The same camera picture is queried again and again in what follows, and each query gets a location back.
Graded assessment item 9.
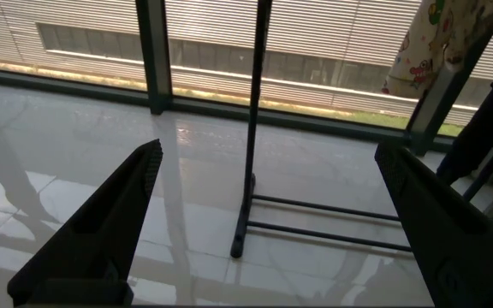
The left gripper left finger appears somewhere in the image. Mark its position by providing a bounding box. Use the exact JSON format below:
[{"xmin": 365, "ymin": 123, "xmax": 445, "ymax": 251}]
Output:
[{"xmin": 7, "ymin": 139, "xmax": 164, "ymax": 307}]

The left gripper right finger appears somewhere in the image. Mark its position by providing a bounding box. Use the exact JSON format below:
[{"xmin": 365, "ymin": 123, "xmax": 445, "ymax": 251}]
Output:
[{"xmin": 373, "ymin": 142, "xmax": 493, "ymax": 308}]

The black short-sleeved shirt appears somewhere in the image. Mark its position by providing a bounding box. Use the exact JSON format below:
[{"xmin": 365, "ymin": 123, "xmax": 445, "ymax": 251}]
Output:
[{"xmin": 436, "ymin": 46, "xmax": 493, "ymax": 186}]

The cream printed garment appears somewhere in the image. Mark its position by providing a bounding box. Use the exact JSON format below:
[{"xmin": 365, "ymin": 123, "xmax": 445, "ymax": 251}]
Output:
[{"xmin": 381, "ymin": 0, "xmax": 493, "ymax": 100}]

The black clothes rack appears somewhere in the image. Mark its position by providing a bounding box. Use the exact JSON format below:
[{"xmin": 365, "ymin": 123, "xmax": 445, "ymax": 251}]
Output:
[{"xmin": 229, "ymin": 0, "xmax": 493, "ymax": 259}]

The window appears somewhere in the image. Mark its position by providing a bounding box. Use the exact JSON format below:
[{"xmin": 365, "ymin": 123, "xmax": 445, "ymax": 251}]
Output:
[{"xmin": 0, "ymin": 0, "xmax": 493, "ymax": 157}]

